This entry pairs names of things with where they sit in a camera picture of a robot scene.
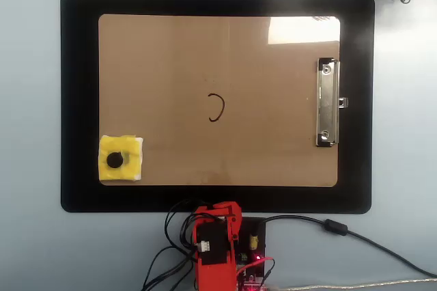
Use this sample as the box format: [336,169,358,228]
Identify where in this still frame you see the black rectangular desk mat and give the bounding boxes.
[60,0,376,215]

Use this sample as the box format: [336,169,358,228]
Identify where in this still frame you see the silver USB cable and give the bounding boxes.
[269,277,437,291]

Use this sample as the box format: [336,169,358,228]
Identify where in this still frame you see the black marker mark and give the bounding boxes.
[208,92,226,123]

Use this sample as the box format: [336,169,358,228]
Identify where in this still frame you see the black servo cables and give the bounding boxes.
[141,198,206,291]

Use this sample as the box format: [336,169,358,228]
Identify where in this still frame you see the brown clipboard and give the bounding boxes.
[98,14,341,189]

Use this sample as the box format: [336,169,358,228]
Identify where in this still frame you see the black power cable with ferrite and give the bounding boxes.
[251,214,437,278]

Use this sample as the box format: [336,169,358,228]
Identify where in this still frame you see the controller board with red LED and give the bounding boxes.
[235,253,272,291]

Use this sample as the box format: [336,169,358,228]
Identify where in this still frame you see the red wire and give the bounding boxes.
[235,257,276,283]

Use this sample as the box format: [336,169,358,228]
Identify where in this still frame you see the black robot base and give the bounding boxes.
[235,217,267,277]

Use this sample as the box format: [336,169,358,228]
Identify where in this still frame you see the yellow sponge with black knob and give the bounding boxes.
[98,135,144,182]

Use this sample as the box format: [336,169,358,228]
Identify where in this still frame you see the silver metal clipboard clip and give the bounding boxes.
[314,57,349,148]

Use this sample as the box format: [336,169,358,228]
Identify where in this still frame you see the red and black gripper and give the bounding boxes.
[193,201,243,241]

